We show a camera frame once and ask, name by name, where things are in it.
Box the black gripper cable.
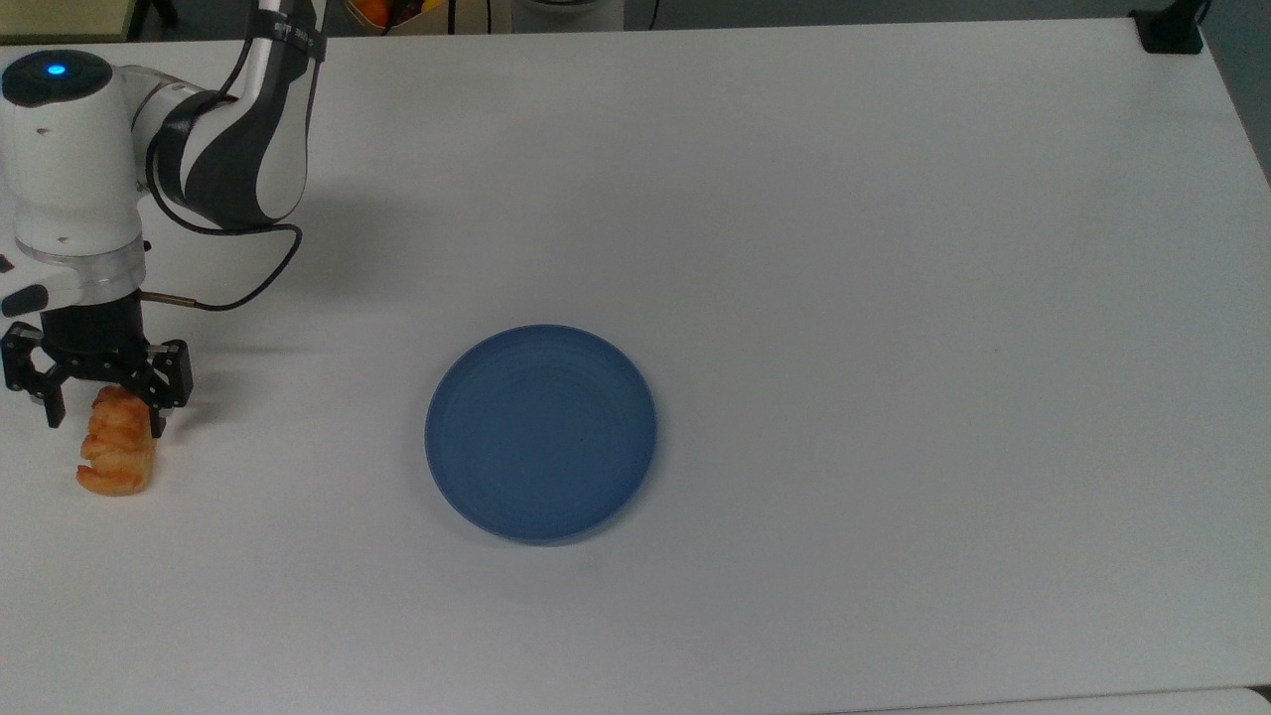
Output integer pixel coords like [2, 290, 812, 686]
[138, 40, 330, 314]

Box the beige board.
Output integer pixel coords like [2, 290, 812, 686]
[0, 0, 133, 43]

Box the orange glazed bread roll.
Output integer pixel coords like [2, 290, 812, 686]
[76, 385, 158, 498]

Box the box with orange fruit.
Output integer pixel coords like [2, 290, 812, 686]
[345, 0, 450, 37]

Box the black table clamp mount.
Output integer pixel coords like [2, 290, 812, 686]
[1130, 0, 1210, 56]

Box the round blue plate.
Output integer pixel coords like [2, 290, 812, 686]
[424, 324, 658, 545]

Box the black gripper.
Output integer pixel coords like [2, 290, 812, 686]
[1, 295, 196, 439]

